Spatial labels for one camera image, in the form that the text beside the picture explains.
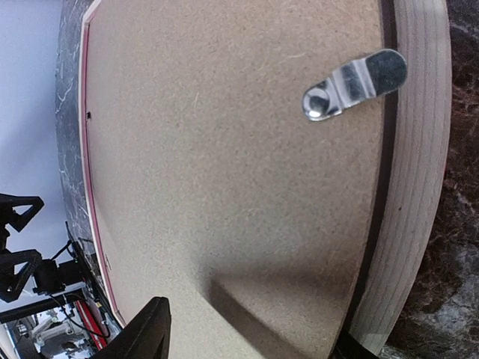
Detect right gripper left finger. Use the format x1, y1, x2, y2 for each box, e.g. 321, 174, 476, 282
91, 297, 171, 359

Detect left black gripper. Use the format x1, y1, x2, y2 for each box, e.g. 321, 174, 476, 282
0, 194, 84, 303

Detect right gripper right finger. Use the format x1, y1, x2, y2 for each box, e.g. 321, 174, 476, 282
332, 331, 378, 359

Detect pink wooden picture frame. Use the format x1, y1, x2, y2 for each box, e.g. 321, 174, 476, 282
79, 1, 451, 353

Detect brown cardboard backing board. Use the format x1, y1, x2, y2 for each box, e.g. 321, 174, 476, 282
86, 1, 383, 358

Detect silver metal turn clip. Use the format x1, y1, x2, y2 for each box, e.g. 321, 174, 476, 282
302, 49, 408, 122

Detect black front table rail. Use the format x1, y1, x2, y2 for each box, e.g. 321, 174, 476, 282
65, 221, 122, 342

